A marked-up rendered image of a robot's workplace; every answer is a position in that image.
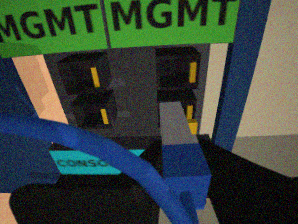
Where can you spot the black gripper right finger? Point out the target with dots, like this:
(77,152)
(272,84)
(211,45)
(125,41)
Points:
(242,192)

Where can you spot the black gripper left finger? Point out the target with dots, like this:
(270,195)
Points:
(121,201)

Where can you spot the blue network cable with plug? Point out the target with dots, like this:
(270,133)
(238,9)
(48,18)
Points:
(186,174)

